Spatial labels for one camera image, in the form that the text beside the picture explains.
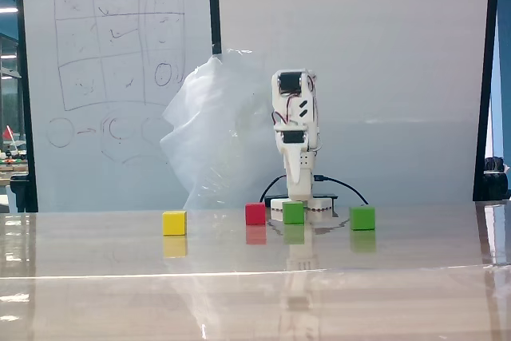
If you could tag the small red flag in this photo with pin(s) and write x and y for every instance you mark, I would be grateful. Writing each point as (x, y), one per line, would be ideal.
(8, 133)

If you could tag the black flat base board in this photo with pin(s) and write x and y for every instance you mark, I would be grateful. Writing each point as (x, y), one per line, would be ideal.
(332, 196)

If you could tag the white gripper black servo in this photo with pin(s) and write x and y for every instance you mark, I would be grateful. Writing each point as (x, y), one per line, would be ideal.
(294, 152)

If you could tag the green cube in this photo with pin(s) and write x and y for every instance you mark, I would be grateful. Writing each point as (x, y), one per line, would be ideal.
(363, 218)
(293, 213)

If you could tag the white robot arm with base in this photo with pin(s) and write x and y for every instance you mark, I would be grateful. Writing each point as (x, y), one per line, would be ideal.
(303, 95)

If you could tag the whiteboard with marker drawings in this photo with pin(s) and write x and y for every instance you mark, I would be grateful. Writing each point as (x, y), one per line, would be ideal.
(120, 137)

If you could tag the yellow cube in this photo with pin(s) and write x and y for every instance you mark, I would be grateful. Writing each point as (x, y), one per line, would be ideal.
(174, 223)

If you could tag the clear plastic bag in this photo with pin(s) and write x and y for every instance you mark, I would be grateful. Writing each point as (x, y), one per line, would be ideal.
(207, 117)

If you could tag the black frame post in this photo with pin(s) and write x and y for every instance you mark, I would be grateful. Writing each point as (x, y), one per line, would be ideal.
(215, 5)
(487, 77)
(26, 77)

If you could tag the plain white panel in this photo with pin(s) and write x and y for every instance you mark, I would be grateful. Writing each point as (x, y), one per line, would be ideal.
(359, 57)

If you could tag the red cube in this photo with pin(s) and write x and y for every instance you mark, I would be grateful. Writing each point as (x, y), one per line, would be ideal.
(255, 214)

